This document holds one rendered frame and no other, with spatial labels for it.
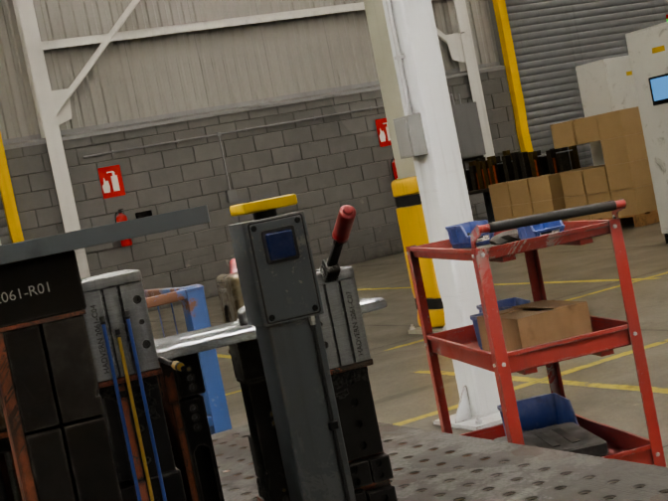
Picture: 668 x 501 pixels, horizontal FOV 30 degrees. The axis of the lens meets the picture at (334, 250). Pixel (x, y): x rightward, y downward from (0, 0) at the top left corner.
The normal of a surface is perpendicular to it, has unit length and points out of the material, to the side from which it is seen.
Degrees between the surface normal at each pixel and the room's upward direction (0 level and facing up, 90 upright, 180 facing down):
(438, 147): 90
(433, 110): 90
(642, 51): 90
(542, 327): 90
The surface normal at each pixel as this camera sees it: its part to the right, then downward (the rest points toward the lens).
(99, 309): 0.33, -0.01
